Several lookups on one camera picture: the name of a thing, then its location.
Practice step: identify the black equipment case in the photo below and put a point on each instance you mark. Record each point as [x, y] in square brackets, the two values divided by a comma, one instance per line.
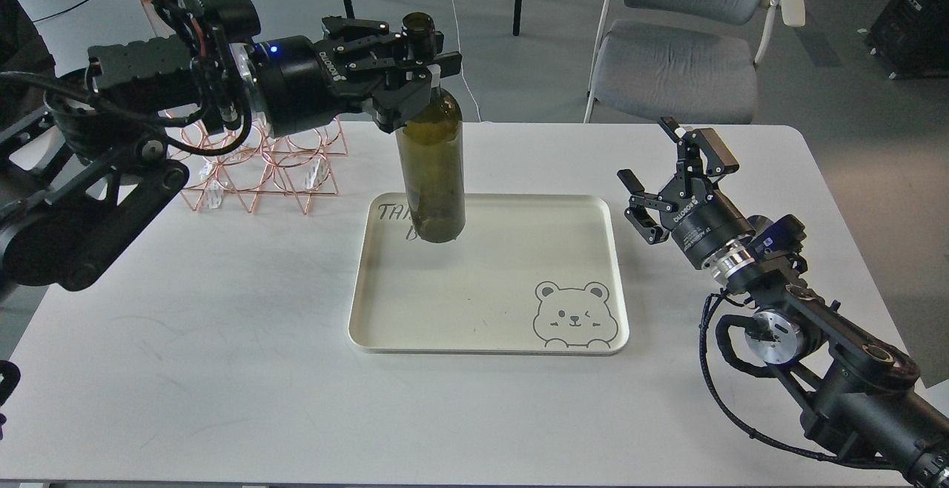
[911, 38]

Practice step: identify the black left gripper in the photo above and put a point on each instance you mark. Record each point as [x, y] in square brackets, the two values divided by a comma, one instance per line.
[393, 72]

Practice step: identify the cream bear print tray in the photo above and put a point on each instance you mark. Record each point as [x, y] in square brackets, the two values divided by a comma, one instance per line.
[529, 274]

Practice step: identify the dark green wine bottle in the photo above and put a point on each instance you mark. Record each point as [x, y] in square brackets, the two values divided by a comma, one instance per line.
[431, 158]

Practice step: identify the copper wire bottle rack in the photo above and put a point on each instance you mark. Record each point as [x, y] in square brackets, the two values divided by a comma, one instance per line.
[297, 166]

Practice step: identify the grey office chair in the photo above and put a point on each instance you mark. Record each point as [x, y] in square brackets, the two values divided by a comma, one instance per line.
[654, 70]

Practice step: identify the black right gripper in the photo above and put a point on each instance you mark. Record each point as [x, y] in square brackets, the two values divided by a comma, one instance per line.
[707, 220]

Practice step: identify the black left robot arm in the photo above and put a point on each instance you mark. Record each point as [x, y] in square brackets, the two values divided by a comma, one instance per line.
[86, 172]

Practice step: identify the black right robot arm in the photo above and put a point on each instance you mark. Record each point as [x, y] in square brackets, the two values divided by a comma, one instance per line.
[856, 392]

